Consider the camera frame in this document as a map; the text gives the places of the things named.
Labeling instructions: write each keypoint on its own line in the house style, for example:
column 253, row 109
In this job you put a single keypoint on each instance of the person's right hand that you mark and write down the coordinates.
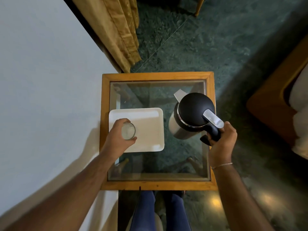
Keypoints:
column 222, row 147

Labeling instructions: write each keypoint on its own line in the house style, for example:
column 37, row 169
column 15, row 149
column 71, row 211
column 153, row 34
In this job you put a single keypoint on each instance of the person's left hand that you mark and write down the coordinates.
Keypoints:
column 116, row 141

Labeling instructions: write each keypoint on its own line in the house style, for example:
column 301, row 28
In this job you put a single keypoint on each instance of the person's left thumb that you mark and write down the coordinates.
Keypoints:
column 128, row 142

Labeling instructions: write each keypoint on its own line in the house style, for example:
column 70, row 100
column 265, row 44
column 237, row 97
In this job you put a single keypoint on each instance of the person's right fingers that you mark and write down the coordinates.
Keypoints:
column 214, row 141

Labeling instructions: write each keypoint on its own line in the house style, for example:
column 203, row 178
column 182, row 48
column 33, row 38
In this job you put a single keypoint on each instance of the clear drinking glass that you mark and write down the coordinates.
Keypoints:
column 128, row 131

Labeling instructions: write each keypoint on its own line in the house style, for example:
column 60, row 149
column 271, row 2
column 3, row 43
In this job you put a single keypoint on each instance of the white jug with black lid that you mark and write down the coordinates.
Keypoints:
column 192, row 115

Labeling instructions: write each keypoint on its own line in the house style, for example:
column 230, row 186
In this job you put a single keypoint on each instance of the person's right forearm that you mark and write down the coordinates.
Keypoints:
column 237, row 199

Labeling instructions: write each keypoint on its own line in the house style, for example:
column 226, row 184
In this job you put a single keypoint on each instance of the person's left forearm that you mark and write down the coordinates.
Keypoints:
column 65, row 194

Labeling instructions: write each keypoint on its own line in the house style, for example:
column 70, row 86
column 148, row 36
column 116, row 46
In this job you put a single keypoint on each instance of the white rectangular tray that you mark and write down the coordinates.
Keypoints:
column 148, row 129

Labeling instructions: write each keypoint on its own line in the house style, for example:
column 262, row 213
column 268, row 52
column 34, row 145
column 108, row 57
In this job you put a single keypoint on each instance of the wooden glass-top side table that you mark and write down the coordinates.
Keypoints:
column 157, row 132

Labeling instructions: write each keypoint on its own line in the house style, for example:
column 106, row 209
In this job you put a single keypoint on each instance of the person's blue jeans legs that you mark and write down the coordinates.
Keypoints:
column 156, row 211

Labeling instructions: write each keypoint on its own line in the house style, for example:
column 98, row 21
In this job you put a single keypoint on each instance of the wooden armchair with white cushions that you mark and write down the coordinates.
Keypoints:
column 280, row 101

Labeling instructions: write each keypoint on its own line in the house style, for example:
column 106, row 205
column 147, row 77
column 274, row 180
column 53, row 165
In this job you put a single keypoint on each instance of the golden curtain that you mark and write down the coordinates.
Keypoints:
column 115, row 28

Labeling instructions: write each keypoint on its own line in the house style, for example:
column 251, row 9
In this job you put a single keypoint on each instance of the wooden furniture leg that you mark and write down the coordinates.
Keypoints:
column 199, row 5

